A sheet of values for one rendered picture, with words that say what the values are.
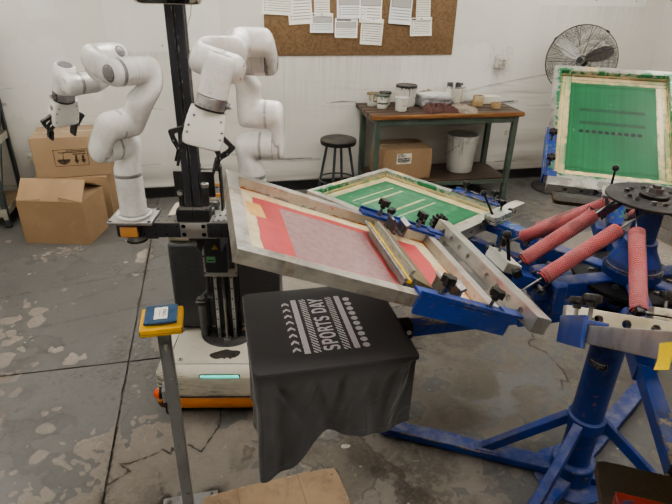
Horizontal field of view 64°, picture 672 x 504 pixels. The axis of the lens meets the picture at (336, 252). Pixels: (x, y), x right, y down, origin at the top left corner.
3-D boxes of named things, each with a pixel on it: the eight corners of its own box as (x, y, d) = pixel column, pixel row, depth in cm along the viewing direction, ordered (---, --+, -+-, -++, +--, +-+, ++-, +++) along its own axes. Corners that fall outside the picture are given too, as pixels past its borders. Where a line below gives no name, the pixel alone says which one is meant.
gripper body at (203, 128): (230, 106, 138) (220, 147, 142) (190, 95, 135) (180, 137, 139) (231, 112, 132) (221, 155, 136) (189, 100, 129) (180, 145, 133)
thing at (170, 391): (160, 549, 201) (120, 340, 159) (163, 500, 221) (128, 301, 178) (219, 538, 206) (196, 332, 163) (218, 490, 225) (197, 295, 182)
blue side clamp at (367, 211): (356, 227, 187) (364, 209, 185) (353, 222, 192) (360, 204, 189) (428, 249, 198) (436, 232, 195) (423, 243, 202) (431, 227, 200)
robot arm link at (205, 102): (232, 99, 138) (229, 109, 139) (197, 89, 135) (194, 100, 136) (233, 104, 131) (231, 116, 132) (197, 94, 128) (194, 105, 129)
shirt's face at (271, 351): (255, 377, 147) (255, 375, 147) (243, 295, 185) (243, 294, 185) (419, 356, 157) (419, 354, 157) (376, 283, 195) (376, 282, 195)
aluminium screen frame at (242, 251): (232, 262, 122) (237, 248, 121) (222, 179, 173) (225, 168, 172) (504, 330, 150) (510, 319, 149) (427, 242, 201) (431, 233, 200)
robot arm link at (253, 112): (227, 43, 177) (284, 45, 177) (234, 154, 194) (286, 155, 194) (219, 47, 164) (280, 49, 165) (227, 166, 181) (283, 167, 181)
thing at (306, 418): (266, 484, 166) (260, 376, 147) (264, 475, 169) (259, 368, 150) (407, 460, 175) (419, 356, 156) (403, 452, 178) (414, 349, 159)
